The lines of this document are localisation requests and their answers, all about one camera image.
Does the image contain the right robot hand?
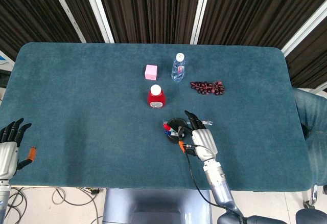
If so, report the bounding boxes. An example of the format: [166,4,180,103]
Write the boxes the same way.
[178,110,219,162]

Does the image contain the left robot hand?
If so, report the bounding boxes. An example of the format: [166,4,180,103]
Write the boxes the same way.
[0,118,37,181]

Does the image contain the black mesh pen holder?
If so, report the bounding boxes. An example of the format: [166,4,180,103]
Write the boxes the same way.
[165,117,192,145]

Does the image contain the clear plastic rod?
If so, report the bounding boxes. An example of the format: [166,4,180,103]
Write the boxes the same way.
[162,120,214,127]

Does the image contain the bunch of red grapes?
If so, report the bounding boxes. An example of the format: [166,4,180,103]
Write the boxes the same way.
[190,80,226,96]

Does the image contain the red sauce bottle white cap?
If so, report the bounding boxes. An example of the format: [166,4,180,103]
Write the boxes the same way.
[147,84,167,109]

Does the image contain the clear plastic water bottle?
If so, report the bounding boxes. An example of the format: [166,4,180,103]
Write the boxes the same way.
[171,52,186,83]

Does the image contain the blue grey robot torso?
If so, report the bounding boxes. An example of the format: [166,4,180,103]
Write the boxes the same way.
[102,188,213,224]

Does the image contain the teal table cloth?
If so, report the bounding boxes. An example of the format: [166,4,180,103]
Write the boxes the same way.
[0,41,317,192]

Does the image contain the pink foam cube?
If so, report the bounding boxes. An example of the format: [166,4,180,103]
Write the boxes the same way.
[144,64,158,80]

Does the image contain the white panel with blue mark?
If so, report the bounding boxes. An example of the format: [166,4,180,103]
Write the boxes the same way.
[0,51,15,71]

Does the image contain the person leg in jeans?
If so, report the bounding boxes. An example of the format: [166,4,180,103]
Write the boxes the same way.
[292,87,327,186]

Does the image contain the chair base with casters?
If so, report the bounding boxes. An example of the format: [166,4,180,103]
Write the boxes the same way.
[302,184,327,209]

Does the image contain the dark brown curtain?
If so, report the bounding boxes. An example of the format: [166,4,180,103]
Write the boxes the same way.
[0,0,327,92]

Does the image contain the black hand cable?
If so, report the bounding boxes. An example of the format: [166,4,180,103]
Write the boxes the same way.
[184,144,243,224]

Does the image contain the black floor cables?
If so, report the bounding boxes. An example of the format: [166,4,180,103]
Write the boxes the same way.
[5,187,26,224]

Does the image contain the wide white frame post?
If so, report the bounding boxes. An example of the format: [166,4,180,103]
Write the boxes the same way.
[190,0,213,45]
[81,0,115,43]
[282,0,327,57]

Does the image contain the thin white frame post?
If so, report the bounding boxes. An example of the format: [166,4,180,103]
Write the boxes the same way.
[47,0,86,43]

